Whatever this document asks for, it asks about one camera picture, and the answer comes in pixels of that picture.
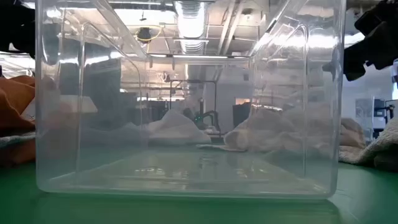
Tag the background black robot arm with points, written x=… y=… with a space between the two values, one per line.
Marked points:
x=206 y=119

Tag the background equipment stand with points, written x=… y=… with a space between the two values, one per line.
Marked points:
x=384 y=115

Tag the green table mat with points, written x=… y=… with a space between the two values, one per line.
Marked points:
x=199 y=211

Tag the black floor cabinet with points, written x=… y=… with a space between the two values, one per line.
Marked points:
x=102 y=93

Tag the plain white towel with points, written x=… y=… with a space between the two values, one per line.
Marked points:
x=177 y=127

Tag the orange towel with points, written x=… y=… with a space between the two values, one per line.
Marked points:
x=12 y=105

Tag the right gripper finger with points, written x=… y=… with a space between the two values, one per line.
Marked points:
x=356 y=60

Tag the red-checked white towel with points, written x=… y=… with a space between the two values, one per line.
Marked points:
x=258 y=133

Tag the light grey waffle towel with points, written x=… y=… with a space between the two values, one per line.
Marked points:
x=382 y=149

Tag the clear plastic bin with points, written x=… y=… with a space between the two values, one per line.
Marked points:
x=186 y=174

